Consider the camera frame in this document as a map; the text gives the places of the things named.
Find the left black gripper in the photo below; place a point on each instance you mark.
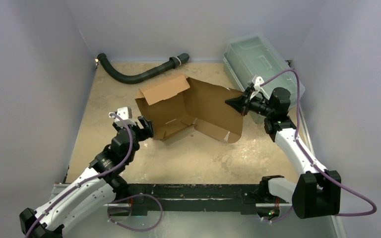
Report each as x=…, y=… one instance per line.
x=146, y=132

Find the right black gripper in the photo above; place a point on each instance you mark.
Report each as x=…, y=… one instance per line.
x=247, y=104

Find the brown cardboard box sheet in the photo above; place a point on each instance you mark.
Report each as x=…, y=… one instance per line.
x=178, y=101

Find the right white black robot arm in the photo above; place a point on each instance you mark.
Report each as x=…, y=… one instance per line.
x=314, y=194

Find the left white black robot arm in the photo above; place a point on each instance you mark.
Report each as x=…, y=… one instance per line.
x=100, y=183

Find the clear plastic storage bin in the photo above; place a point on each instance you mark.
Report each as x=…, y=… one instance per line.
x=253, y=55

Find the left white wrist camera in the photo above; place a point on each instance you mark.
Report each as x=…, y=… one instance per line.
x=122, y=117

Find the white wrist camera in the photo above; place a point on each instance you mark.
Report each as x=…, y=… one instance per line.
x=255, y=87
x=122, y=117

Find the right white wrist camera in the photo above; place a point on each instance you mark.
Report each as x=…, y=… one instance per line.
x=255, y=87

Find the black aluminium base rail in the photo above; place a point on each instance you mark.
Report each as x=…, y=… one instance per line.
x=242, y=198

